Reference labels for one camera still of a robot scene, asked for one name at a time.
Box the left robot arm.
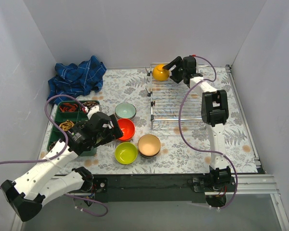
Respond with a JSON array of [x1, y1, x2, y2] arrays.
[[1, 111, 123, 222]]

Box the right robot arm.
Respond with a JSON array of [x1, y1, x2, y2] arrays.
[[163, 55, 231, 191]]

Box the blue plaid cloth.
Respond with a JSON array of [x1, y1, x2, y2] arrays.
[[47, 55, 106, 105]]

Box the black base bar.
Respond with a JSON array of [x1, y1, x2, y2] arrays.
[[91, 174, 221, 203]]

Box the light teal bowl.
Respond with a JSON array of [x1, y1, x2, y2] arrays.
[[115, 103, 137, 119]]

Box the black gold rimmed bowl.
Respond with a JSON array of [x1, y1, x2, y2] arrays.
[[139, 151, 159, 158]]

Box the lime green bowl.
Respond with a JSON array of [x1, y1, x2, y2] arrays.
[[115, 142, 138, 165]]

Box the metal dish rack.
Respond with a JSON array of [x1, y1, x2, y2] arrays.
[[145, 63, 205, 129]]

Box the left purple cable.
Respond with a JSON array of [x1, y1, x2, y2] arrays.
[[0, 94, 109, 217]]

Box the cream bird pattern bowl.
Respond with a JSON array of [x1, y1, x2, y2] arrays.
[[138, 134, 161, 153]]

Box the green compartment organizer tray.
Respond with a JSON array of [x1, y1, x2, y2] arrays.
[[47, 101, 88, 152]]

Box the orange bowl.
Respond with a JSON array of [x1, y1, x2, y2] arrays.
[[118, 118, 135, 132], [119, 130, 135, 141]]

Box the yellow bowl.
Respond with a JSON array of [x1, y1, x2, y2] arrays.
[[152, 64, 170, 81]]

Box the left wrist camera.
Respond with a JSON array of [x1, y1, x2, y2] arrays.
[[83, 105, 100, 119]]

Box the tan hair ties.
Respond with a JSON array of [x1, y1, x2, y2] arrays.
[[59, 120, 76, 132]]

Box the orange hair ties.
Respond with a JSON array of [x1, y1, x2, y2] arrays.
[[59, 103, 79, 113]]

